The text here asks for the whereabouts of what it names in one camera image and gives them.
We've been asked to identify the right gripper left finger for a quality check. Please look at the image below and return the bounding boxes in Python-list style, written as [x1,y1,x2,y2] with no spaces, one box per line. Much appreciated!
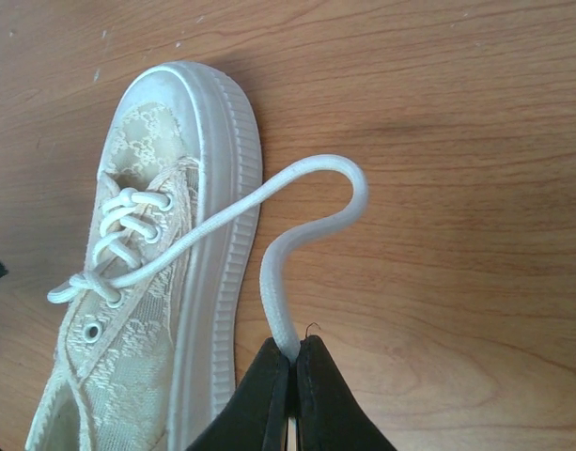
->
[189,338,290,451]

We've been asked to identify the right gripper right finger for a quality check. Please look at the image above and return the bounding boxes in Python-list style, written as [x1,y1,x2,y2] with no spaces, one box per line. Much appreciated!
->
[296,335,396,451]

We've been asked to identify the beige lace sneaker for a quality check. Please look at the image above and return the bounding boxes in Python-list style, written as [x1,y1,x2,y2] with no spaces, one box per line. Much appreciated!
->
[25,61,262,450]

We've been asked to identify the white shoelace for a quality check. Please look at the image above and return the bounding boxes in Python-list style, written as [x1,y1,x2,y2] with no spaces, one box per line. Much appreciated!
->
[46,153,369,358]

